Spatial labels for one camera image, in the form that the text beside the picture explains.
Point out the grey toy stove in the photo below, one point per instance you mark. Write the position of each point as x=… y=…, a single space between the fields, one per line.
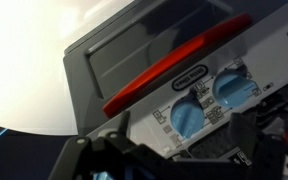
x=270 y=50

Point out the blue stove knob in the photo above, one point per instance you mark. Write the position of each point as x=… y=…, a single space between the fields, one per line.
x=232 y=88
x=187 y=118

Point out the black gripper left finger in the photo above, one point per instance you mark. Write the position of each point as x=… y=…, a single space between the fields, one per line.
x=94 y=156

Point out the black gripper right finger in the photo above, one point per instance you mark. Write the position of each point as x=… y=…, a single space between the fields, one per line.
x=264 y=156

